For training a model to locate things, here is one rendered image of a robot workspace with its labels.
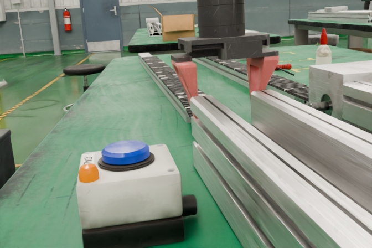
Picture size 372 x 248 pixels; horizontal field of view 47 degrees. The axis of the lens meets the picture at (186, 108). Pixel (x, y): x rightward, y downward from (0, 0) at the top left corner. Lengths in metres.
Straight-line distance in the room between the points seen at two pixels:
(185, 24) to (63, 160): 2.08
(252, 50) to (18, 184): 0.31
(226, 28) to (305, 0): 11.62
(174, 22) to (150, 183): 2.29
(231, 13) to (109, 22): 10.97
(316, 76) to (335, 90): 0.05
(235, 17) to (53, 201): 0.28
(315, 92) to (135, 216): 0.35
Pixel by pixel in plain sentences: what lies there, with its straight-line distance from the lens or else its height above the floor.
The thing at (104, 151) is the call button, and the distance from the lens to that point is 0.35.
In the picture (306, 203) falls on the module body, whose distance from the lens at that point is 0.22.
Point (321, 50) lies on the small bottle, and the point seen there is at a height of 0.85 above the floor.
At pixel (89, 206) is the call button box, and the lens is 0.33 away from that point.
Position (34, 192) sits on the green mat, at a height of 0.78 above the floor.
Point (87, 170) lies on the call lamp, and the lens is 0.33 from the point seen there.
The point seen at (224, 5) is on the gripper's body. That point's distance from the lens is 0.50.
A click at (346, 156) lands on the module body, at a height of 0.85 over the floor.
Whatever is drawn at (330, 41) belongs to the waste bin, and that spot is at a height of 0.48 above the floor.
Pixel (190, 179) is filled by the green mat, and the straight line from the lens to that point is 0.47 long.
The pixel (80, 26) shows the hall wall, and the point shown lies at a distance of 11.58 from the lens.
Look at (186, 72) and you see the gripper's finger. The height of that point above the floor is 0.89.
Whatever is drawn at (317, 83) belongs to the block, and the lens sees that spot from 0.61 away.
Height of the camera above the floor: 0.96
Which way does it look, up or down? 13 degrees down
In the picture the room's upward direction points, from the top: 3 degrees counter-clockwise
